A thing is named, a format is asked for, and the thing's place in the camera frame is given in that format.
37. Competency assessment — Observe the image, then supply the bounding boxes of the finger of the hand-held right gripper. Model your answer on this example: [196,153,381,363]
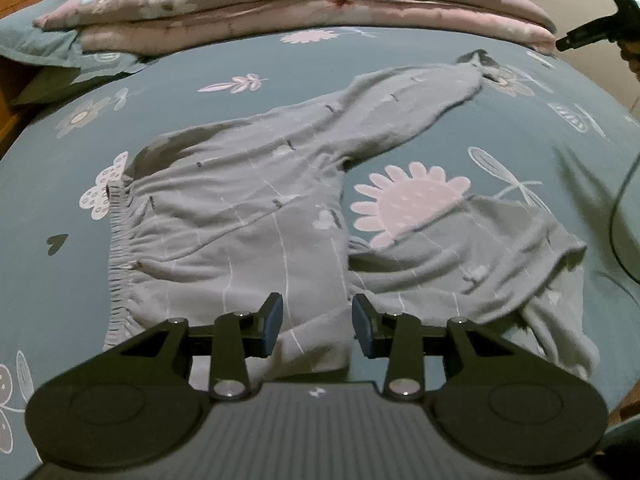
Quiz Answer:
[556,16,623,52]

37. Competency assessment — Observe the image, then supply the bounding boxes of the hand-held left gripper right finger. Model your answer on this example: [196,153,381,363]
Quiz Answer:
[351,294,531,402]

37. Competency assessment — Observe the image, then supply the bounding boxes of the teal patterned pillow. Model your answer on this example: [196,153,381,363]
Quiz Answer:
[0,0,146,73]

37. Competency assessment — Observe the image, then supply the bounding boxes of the grey printed pants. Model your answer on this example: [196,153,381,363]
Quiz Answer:
[102,62,601,381]

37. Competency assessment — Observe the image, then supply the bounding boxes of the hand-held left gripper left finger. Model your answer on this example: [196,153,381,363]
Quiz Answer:
[107,292,284,402]

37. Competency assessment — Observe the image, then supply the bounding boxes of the bed with teal floral sheet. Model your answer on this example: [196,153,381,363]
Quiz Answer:
[0,25,640,480]

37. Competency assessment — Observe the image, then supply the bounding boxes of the pink floral quilt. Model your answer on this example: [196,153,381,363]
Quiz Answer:
[32,0,558,56]

